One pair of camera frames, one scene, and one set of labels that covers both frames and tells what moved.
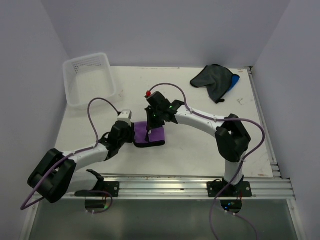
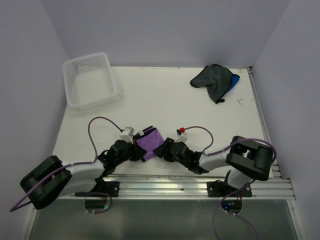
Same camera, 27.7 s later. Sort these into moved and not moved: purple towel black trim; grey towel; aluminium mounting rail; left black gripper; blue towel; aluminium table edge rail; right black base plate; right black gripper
Moved: left black gripper; right black gripper; purple towel black trim
Not moved: aluminium table edge rail; blue towel; right black base plate; aluminium mounting rail; grey towel
